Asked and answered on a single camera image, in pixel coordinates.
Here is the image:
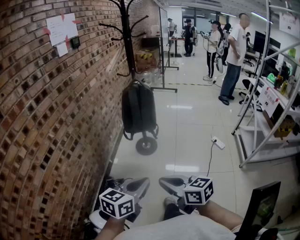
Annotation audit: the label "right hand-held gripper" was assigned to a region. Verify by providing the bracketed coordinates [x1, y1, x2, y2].
[159, 176, 214, 215]

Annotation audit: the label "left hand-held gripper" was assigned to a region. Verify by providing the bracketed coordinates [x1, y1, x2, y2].
[99, 177, 150, 222]

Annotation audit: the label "black backpack bag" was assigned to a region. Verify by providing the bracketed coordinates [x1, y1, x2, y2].
[121, 79, 159, 141]

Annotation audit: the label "black coat rack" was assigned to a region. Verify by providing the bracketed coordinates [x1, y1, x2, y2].
[98, 0, 158, 156]

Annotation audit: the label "person's left forearm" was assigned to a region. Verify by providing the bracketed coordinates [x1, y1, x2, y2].
[95, 217, 127, 240]

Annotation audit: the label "person's right forearm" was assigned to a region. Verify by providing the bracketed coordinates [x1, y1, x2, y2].
[199, 200, 244, 233]

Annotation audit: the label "white metal shelf rack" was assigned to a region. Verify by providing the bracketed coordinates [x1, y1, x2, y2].
[231, 0, 300, 168]

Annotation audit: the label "person's leg and shoe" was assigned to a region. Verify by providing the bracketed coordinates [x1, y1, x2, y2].
[163, 196, 185, 220]

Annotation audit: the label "person's grey shirt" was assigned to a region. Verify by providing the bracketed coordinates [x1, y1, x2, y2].
[112, 214, 237, 240]

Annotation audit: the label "white round floor device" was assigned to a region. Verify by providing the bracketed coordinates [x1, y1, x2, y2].
[90, 210, 111, 230]

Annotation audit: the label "white power strip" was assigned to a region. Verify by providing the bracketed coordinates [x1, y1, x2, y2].
[211, 136, 225, 150]

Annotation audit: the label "black flat panel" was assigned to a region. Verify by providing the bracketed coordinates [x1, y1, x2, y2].
[240, 181, 282, 240]

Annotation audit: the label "clear water bottles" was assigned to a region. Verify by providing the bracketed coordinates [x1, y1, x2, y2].
[138, 67, 164, 86]

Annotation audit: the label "black office chair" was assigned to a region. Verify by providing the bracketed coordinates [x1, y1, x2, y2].
[238, 78, 258, 105]

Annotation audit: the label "yellow and black box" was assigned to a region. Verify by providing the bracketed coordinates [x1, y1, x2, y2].
[273, 114, 296, 141]

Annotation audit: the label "white sign with red corners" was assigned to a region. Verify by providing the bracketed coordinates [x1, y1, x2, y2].
[257, 84, 281, 118]

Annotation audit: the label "yellow and black cartons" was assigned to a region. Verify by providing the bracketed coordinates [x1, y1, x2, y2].
[135, 50, 157, 71]

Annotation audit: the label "distant desk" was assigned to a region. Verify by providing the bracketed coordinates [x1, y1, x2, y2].
[169, 37, 186, 58]

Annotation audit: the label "yellow bottle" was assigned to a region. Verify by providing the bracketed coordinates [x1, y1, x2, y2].
[280, 80, 289, 96]

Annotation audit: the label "whiteboard on black stand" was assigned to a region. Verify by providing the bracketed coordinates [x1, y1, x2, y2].
[150, 7, 180, 93]

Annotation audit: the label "black monitor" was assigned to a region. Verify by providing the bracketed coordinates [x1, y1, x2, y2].
[252, 30, 281, 55]

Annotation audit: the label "white hanging sign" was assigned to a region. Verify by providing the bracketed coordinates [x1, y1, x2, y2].
[278, 11, 300, 36]

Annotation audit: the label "black floor cables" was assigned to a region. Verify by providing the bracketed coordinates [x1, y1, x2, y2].
[103, 177, 125, 188]

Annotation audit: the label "black power cable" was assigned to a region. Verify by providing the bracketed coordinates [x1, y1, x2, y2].
[206, 140, 215, 178]

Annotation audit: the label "small white wall paper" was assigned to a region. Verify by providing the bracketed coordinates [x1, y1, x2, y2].
[56, 43, 69, 58]

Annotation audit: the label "small black wall device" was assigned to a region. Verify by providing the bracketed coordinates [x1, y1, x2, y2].
[70, 36, 82, 50]

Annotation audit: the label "large white wall paper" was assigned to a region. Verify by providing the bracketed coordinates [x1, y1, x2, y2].
[45, 13, 79, 47]

